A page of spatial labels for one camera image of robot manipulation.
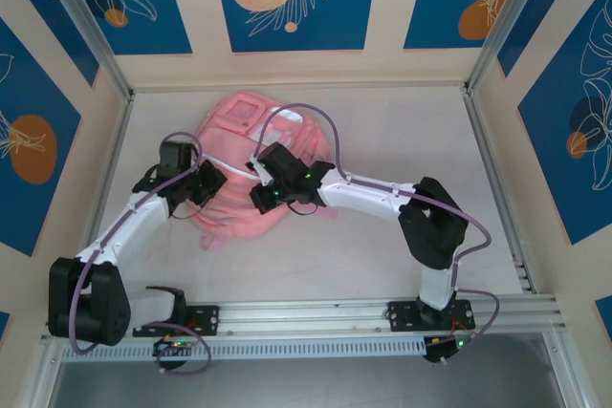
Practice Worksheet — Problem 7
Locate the pink student backpack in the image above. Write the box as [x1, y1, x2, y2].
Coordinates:
[190, 90, 340, 251]

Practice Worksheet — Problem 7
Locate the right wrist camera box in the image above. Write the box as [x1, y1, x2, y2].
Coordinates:
[245, 154, 272, 187]

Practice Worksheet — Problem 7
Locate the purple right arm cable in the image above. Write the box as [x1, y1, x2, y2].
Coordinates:
[255, 101, 501, 347]

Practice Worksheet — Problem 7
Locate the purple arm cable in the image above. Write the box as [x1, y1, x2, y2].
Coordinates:
[69, 133, 212, 375]
[255, 101, 501, 347]

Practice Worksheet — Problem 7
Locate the aluminium side rail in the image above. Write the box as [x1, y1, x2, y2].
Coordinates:
[70, 91, 136, 305]
[461, 87, 535, 294]

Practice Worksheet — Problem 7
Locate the aluminium mounting rail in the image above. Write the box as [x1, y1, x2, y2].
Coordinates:
[40, 295, 568, 342]

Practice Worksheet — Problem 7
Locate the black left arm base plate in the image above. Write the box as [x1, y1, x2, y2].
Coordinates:
[132, 303, 221, 337]

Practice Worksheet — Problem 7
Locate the grey slotted cable duct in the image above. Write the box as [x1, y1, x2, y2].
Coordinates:
[59, 336, 427, 362]

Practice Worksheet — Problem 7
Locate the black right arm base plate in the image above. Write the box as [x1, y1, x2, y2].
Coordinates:
[386, 300, 477, 333]

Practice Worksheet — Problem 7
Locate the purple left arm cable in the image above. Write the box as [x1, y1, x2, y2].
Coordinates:
[69, 133, 212, 375]

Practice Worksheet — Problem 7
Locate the aluminium frame post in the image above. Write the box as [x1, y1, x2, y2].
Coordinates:
[33, 0, 135, 98]
[466, 0, 575, 94]

